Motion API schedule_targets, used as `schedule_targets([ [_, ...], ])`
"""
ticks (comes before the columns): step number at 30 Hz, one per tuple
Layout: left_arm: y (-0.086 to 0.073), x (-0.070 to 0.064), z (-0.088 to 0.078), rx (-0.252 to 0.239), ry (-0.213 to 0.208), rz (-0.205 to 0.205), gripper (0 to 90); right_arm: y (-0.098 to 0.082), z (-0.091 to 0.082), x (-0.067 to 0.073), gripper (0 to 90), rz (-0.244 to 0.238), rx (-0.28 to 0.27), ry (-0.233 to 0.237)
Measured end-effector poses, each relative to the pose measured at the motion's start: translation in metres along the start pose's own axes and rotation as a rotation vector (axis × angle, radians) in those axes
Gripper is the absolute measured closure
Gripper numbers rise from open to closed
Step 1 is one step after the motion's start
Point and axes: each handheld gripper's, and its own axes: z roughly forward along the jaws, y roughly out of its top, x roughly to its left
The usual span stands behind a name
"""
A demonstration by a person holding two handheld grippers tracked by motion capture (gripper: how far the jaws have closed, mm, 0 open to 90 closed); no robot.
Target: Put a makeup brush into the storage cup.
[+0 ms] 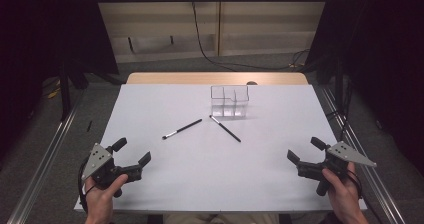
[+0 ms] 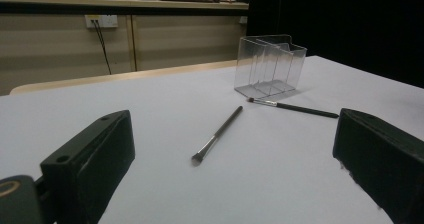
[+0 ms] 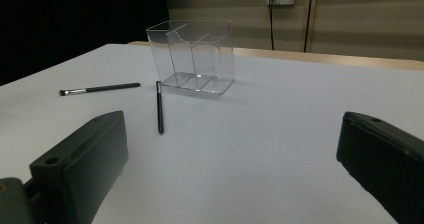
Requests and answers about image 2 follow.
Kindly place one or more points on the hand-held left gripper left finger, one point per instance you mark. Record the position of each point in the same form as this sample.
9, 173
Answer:
90, 160

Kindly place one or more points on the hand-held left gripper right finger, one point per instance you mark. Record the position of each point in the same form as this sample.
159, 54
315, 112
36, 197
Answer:
383, 157

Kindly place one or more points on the black pen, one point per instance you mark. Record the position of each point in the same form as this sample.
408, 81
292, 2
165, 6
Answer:
300, 108

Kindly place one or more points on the wide-head black makeup brush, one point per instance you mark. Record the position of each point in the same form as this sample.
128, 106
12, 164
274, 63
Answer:
218, 134

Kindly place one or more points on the clear acrylic organizer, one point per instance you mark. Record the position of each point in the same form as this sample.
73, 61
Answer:
266, 67

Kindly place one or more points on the white table sheet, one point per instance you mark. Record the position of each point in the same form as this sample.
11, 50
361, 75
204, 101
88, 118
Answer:
166, 100

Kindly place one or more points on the black curtain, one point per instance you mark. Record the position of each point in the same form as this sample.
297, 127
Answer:
350, 20

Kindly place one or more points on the long beige counter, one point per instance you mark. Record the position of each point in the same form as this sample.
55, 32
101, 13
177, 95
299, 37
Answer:
183, 40

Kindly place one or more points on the white wall socket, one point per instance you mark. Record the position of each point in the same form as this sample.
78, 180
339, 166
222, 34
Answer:
106, 20

